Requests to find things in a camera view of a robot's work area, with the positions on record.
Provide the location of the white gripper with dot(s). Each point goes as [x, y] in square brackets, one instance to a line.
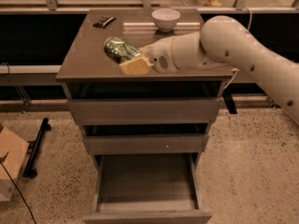
[160, 57]

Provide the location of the green soda can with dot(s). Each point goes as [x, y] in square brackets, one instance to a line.
[119, 51]

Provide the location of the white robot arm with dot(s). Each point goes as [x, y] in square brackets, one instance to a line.
[223, 41]

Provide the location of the grey drawer cabinet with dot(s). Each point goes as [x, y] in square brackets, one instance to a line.
[87, 73]

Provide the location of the top grey drawer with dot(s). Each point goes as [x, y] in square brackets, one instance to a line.
[125, 112]

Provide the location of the grey drawer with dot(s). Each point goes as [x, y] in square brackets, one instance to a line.
[125, 112]
[145, 144]
[147, 189]

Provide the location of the middle grey drawer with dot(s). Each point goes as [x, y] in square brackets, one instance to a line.
[145, 144]

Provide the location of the bottom grey drawer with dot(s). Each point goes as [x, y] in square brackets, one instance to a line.
[147, 189]

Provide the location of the white bowl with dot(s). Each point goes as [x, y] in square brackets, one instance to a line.
[165, 19]

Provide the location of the black snack wrapper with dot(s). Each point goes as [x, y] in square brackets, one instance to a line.
[104, 22]

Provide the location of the black metal stand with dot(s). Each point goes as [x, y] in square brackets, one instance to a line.
[30, 170]

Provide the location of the cardboard box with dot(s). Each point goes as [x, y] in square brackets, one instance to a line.
[13, 150]

